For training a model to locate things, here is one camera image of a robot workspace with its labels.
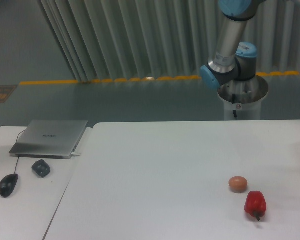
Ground black computer mouse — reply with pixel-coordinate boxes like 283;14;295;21
0;173;19;198

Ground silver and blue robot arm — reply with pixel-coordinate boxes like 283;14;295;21
199;0;300;89

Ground red bell pepper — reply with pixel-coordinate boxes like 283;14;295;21
244;191;267;221

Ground white usb dongle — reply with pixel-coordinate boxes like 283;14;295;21
71;152;82;157

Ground grey pleated curtain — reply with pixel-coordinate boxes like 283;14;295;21
39;0;300;83

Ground brown egg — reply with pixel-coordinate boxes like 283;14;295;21
228;176;248;193

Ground silver closed laptop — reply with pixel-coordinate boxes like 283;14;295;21
9;120;88;159

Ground small black gadget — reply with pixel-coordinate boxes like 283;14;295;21
31;159;51;178

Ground black pedestal cable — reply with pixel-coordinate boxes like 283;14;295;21
231;93;238;120

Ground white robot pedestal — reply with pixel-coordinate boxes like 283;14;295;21
217;75;269;121

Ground black mouse cable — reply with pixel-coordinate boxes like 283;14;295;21
13;129;28;175

